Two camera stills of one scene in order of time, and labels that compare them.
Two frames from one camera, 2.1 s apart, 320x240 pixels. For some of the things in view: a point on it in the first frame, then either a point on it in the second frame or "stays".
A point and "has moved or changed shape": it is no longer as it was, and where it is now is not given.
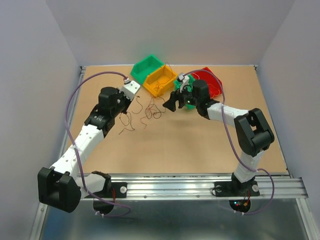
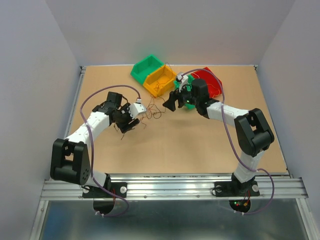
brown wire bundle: [156, 106] stays
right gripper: [174, 96] stays
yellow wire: [214, 94] stays
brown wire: [127, 112] has moved or changed shape
